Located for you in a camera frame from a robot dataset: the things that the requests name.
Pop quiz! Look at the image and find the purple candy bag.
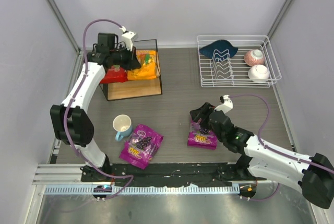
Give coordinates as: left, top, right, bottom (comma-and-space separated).
187, 120, 218, 150
120, 124, 163, 170

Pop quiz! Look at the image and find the orange candy bag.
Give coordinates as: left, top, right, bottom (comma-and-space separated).
127, 50, 158, 81

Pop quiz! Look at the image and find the red candy bag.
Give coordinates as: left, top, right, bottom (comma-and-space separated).
100, 66, 128, 85

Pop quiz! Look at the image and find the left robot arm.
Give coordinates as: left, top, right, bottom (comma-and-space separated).
50, 31, 140, 175

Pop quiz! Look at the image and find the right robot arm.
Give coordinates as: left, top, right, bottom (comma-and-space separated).
190, 102, 333, 209

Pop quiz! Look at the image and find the blue and white mug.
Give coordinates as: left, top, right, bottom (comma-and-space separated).
112, 114, 133, 142

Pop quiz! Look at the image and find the dark blue leaf plate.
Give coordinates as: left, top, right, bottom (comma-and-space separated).
199, 40, 238, 61

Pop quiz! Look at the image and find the white bowl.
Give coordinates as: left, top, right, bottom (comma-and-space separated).
248, 64, 269, 83

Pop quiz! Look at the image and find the pink patterned bowl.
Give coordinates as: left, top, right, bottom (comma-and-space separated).
244, 49, 265, 67

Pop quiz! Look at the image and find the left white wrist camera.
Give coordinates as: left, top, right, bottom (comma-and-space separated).
120, 26, 138, 51

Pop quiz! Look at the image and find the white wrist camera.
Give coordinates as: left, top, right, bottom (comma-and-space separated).
215, 95, 233, 113
120, 26, 138, 51

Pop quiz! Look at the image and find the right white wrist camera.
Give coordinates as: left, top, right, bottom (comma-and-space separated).
215, 95, 233, 113

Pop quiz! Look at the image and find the wooden wire-frame shelf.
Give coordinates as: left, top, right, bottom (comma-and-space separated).
100, 39, 162, 101

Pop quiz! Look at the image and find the white wire dish rack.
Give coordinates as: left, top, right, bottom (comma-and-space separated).
197, 35, 282, 88

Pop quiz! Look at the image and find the white slotted cable duct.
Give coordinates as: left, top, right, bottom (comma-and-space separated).
44, 184, 240, 195

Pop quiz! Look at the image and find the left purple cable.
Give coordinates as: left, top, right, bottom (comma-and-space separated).
64, 19, 134, 200

